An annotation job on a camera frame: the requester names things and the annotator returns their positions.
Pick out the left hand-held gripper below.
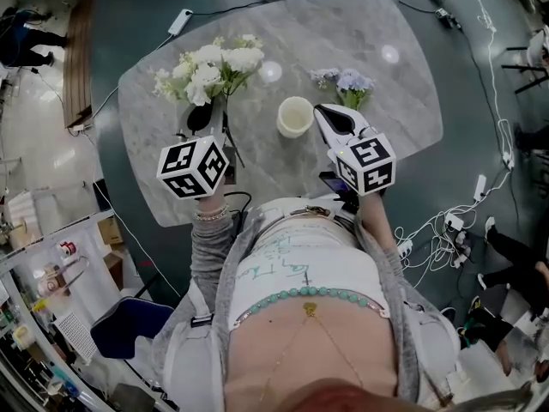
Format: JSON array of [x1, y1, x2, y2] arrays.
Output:
[[156, 102, 239, 200]]

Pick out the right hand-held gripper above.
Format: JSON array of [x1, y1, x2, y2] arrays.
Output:
[[314, 104, 396, 197]]

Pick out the white flowers bunch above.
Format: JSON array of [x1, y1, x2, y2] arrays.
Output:
[[152, 34, 267, 169]]

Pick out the purple flowers bunch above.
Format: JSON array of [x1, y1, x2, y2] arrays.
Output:
[[309, 67, 376, 112]]

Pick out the cream vase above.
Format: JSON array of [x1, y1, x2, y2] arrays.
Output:
[[276, 95, 315, 139]]

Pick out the person's left forearm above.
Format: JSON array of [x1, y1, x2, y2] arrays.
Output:
[[188, 193, 236, 294]]

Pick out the person's right forearm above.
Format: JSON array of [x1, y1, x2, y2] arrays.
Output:
[[358, 191, 404, 274]]

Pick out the black waist-mounted phone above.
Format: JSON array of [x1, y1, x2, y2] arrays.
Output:
[[319, 170, 361, 214]]

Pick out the belt with metal buckle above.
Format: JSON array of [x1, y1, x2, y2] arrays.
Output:
[[285, 205, 344, 222]]

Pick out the grey marble table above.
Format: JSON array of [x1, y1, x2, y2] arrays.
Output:
[[118, 0, 444, 227]]

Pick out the white trousers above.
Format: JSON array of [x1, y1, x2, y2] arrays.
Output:
[[252, 198, 357, 231]]

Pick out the brown wooden platform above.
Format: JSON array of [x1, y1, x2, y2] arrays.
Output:
[[63, 0, 99, 129]]

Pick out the white scribbled top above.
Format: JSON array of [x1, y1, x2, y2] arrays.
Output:
[[229, 216, 389, 330]]

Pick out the closed cardboard box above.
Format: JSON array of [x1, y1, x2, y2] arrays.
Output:
[[97, 216, 125, 246]]

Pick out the small black floor device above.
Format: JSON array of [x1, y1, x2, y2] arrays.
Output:
[[435, 9, 462, 30]]

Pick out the white metal workbench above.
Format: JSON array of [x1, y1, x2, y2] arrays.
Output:
[[0, 210, 130, 412]]

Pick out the open cardboard box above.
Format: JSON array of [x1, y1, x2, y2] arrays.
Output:
[[105, 249, 126, 289]]

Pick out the red tape spool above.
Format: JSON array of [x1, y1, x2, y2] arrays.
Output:
[[59, 241, 85, 259]]

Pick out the grey knit cardigan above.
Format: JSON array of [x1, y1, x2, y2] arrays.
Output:
[[152, 212, 462, 412]]

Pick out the black chair with white seat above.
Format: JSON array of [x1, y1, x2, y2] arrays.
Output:
[[501, 30, 549, 94]]

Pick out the pink round gadget with loop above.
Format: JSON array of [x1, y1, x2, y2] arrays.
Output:
[[36, 255, 89, 298]]

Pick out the blue padded chair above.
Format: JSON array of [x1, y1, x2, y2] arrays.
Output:
[[89, 296, 175, 360]]

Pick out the person's upper chest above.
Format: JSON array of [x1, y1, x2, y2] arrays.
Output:
[[225, 302, 398, 403]]

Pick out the white perforated board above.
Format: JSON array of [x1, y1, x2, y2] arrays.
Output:
[[53, 311, 98, 364]]

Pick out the person's head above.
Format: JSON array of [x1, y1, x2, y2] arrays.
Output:
[[274, 378, 430, 412]]

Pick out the pearl bead bracelets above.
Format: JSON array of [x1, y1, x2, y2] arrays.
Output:
[[192, 203, 231, 223]]

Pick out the black floor cable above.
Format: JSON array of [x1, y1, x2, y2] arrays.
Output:
[[188, 0, 287, 16]]

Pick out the thin white floor cable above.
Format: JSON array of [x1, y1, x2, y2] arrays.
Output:
[[70, 86, 181, 298]]

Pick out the tangled white cables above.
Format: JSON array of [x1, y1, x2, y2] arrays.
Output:
[[394, 203, 477, 291]]

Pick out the long white cable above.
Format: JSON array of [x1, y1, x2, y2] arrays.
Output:
[[465, 0, 515, 162]]

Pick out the green bead necklace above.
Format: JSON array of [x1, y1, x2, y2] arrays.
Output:
[[234, 285, 389, 330]]

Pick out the thin gold chain necklace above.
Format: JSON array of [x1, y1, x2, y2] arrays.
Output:
[[261, 300, 365, 398]]

